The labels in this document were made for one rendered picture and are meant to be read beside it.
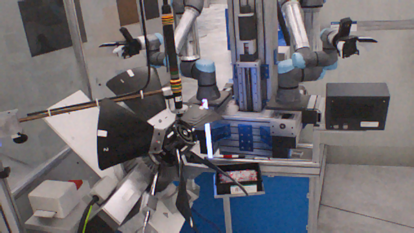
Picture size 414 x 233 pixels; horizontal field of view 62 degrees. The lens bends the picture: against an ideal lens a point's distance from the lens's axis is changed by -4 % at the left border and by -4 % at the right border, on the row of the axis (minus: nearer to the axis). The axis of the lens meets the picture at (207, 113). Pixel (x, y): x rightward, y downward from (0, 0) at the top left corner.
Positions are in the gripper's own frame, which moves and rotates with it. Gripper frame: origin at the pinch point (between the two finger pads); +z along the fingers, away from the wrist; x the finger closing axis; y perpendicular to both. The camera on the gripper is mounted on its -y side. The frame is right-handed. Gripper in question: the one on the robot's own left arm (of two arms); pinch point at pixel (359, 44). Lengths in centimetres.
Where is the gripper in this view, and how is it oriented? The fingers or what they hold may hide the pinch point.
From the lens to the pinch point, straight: 151.2
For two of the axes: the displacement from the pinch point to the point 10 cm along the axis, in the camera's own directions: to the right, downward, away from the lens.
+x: -9.7, 2.4, 0.1
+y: 2.3, 9.0, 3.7
